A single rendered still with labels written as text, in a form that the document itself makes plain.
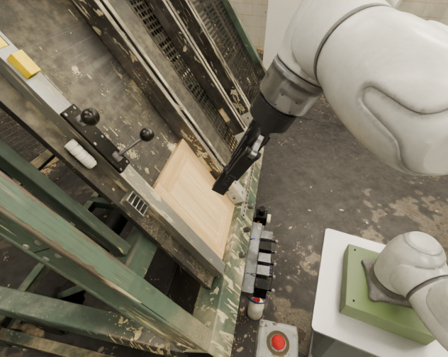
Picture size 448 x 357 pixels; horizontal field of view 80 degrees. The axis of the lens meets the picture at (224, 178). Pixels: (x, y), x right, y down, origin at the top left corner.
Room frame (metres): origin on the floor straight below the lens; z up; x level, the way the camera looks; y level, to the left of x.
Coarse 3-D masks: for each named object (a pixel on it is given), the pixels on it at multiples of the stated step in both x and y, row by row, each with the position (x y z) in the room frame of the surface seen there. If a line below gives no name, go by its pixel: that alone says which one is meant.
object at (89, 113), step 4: (88, 108) 0.52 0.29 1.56; (92, 108) 0.52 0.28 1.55; (84, 112) 0.50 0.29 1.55; (88, 112) 0.51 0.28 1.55; (92, 112) 0.51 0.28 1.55; (96, 112) 0.52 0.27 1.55; (80, 116) 0.51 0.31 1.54; (84, 116) 0.50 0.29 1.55; (88, 116) 0.50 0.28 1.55; (92, 116) 0.50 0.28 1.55; (96, 116) 0.51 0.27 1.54; (76, 120) 0.57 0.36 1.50; (80, 120) 0.56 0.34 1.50; (84, 120) 0.50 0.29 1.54; (88, 120) 0.50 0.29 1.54; (92, 120) 0.50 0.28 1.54; (96, 120) 0.50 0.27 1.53; (80, 124) 0.57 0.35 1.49; (84, 124) 0.57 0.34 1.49; (88, 124) 0.50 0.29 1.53; (92, 124) 0.50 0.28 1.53
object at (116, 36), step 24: (72, 0) 0.95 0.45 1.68; (96, 0) 0.94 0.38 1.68; (96, 24) 0.94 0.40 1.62; (120, 24) 0.96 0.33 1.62; (120, 48) 0.92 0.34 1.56; (144, 72) 0.91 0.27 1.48; (168, 96) 0.91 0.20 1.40; (168, 120) 0.90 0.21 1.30; (192, 120) 0.93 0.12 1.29; (192, 144) 0.88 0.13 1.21; (216, 168) 0.86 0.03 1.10; (240, 192) 0.86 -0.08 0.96
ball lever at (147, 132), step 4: (144, 128) 0.60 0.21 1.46; (148, 128) 0.60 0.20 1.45; (140, 132) 0.59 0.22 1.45; (144, 132) 0.59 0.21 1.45; (148, 132) 0.59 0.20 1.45; (152, 132) 0.60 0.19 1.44; (140, 136) 0.59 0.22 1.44; (144, 136) 0.58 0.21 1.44; (148, 136) 0.58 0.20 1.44; (152, 136) 0.59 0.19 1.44; (136, 140) 0.59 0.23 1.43; (140, 140) 0.59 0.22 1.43; (144, 140) 0.58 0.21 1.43; (148, 140) 0.58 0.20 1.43; (132, 144) 0.58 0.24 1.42; (128, 148) 0.58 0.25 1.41; (116, 152) 0.57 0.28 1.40; (120, 152) 0.57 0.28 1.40; (124, 152) 0.57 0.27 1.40; (112, 156) 0.56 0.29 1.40; (116, 156) 0.56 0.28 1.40; (120, 156) 0.57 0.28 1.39; (116, 160) 0.56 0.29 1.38; (120, 160) 0.56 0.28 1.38
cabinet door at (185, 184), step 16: (176, 160) 0.77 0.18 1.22; (192, 160) 0.83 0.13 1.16; (160, 176) 0.66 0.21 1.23; (176, 176) 0.71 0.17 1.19; (192, 176) 0.77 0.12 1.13; (208, 176) 0.84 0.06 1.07; (160, 192) 0.61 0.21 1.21; (176, 192) 0.65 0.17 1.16; (192, 192) 0.71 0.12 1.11; (208, 192) 0.77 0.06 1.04; (176, 208) 0.60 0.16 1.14; (192, 208) 0.65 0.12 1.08; (208, 208) 0.71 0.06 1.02; (224, 208) 0.77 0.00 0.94; (192, 224) 0.59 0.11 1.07; (208, 224) 0.65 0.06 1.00; (224, 224) 0.70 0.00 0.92; (208, 240) 0.58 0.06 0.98; (224, 240) 0.63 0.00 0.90
